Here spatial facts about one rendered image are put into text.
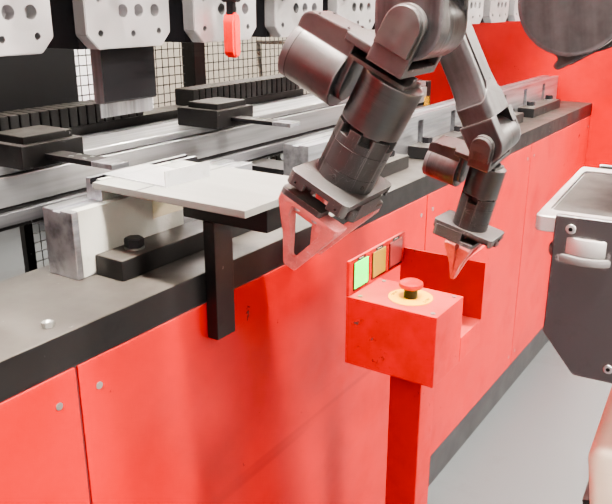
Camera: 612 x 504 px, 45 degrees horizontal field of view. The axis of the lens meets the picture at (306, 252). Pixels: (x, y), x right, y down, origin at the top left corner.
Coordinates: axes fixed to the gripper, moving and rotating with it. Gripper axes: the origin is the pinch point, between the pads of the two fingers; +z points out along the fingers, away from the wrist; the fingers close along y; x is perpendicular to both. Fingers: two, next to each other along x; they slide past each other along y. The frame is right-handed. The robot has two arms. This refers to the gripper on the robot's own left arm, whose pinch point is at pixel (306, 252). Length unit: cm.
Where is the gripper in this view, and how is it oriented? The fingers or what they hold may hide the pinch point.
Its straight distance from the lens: 74.5
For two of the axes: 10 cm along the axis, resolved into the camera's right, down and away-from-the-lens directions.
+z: -4.0, 7.7, 4.9
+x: 7.8, 5.7, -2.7
